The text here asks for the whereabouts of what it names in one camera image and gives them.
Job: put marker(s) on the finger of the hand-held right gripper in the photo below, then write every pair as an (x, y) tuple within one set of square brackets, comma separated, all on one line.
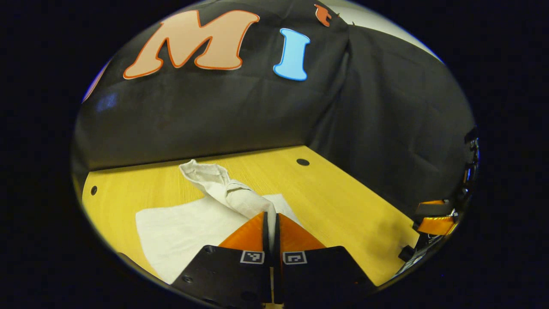
[(437, 225), (431, 208)]

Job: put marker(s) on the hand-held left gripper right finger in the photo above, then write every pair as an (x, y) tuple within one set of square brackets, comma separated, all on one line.
[(277, 244)]

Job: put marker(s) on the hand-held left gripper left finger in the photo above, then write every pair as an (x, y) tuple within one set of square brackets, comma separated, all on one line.
[(266, 240)]

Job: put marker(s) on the white jeans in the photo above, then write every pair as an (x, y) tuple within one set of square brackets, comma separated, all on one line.
[(184, 231)]

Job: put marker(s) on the black backdrop cloth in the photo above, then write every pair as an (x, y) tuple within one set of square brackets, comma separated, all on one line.
[(214, 111)]

